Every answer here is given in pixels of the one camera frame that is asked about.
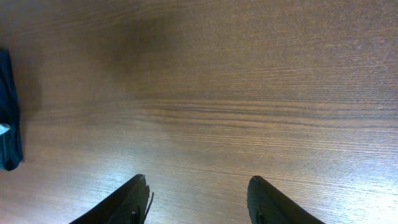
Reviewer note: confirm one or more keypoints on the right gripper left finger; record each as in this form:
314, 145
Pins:
129, 204

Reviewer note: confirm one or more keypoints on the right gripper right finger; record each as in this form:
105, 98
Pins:
268, 205

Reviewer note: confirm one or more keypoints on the folded navy garment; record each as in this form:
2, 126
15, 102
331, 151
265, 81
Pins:
11, 147

